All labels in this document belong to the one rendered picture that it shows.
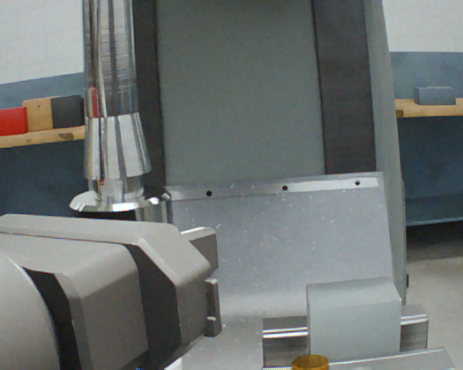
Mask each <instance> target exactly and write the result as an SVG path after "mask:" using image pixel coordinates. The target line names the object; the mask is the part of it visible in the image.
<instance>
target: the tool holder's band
mask: <svg viewBox="0 0 463 370"><path fill-rule="evenodd" d="M70 208H71V217H72V218H85V219H106V220H129V222H151V223H156V222H159V221H162V220H164V219H166V218H169V217H171V216H172V215H173V213H174V206H173V197H172V193H170V192H169V191H168V190H167V189H165V188H163V187H160V186H153V185H145V191H144V192H143V193H142V194H141V195H138V196H135V197H132V198H127V199H121V200H108V199H99V198H97V197H96V196H94V193H93V190H92V191H88V192H86V193H83V194H80V195H78V196H75V198H74V199H73V200H72V201H71V203H70Z"/></svg>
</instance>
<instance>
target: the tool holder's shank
mask: <svg viewBox="0 0 463 370"><path fill-rule="evenodd" d="M132 12H133V5H132V0H80V15H81V19H80V22H81V36H82V39H81V43H82V58H83V62H82V65H83V72H84V75H83V79H84V87H85V90H84V95H85V103H86V107H85V111H86V116H87V118H86V133H85V142H84V165H83V177H84V178H86V179H89V180H93V193H94V196H96V197H97V198H99V199H108V200H121V199H127V198H132V197H135V196H138V195H141V194H142V193H143V192H144V191H145V185H144V176H143V174H144V173H147V172H150V171H151V170H152V165H151V161H150V158H149V153H148V150H147V146H146V140H145V136H144V132H143V129H142V124H141V121H140V117H139V113H138V112H139V111H138V110H139V107H138V90H137V82H136V81H137V72H136V64H135V61H136V55H135V47H134V42H135V39H134V29H133V26H134V21H133V13H132Z"/></svg>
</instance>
